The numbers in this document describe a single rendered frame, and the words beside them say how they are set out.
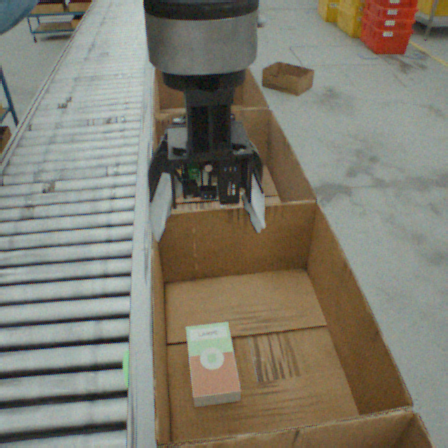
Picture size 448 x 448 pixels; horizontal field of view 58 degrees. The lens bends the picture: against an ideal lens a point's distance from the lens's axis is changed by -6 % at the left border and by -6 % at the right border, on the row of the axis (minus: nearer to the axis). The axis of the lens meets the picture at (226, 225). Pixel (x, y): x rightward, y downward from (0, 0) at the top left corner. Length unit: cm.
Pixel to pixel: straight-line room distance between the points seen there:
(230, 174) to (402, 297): 181
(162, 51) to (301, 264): 60
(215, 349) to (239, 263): 20
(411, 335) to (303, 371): 131
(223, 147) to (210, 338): 40
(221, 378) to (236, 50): 48
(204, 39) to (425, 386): 169
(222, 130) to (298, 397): 45
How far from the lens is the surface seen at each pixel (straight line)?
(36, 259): 119
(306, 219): 78
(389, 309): 205
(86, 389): 90
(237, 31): 33
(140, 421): 68
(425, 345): 198
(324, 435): 52
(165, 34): 33
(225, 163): 36
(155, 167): 43
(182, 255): 79
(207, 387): 65
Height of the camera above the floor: 149
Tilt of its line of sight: 40 degrees down
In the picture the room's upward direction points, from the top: straight up
